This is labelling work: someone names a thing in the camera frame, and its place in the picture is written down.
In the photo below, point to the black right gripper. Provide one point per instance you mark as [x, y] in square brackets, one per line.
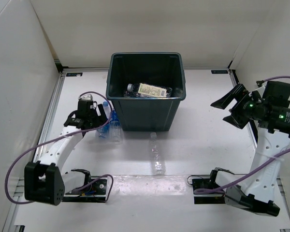
[240, 92]

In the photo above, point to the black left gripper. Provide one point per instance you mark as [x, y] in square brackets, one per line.
[99, 119]

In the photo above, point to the blue label water bottle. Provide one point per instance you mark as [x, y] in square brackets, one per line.
[102, 133]

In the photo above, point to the clear bottle blue label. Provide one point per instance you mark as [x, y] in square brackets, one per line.
[115, 130]

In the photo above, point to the small bottle green label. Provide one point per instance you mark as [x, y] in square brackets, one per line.
[142, 90]

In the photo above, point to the clear ribbed plastic bottle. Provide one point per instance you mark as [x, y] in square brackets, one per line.
[157, 158]

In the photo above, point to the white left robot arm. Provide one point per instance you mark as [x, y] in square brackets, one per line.
[44, 182]

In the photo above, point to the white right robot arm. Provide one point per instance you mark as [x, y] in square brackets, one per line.
[269, 106]

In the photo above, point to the dark green plastic bin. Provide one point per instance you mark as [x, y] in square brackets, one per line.
[161, 69]

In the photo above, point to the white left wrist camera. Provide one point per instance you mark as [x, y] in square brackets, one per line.
[86, 98]

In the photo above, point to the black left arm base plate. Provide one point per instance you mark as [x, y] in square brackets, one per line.
[96, 193]

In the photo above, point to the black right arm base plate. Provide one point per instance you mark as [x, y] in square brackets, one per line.
[202, 187]

